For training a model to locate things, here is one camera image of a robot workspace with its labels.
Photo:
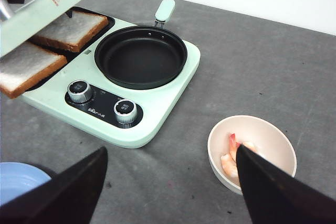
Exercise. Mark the black round frying pan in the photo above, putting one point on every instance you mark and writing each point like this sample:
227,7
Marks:
143,57

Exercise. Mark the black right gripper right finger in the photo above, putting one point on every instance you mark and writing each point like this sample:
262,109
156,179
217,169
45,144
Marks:
273,196

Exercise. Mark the blue round plate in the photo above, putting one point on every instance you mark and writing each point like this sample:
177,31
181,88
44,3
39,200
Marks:
19,178

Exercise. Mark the silver control knob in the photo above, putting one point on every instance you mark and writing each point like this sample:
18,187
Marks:
79,91
125,111

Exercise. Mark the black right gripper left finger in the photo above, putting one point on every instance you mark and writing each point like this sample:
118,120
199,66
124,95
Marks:
69,197

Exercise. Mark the white bread slice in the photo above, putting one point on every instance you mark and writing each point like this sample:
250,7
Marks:
25,66
71,34

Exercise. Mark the pink cooked shrimp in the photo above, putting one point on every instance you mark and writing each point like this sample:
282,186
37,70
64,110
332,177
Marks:
228,161

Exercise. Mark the right silver control knob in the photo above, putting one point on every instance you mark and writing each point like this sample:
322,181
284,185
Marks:
125,111

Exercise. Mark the mint green breakfast maker base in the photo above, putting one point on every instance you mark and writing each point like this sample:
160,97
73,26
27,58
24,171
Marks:
96,116

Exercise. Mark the left silver control knob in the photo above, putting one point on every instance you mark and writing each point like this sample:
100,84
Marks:
79,91

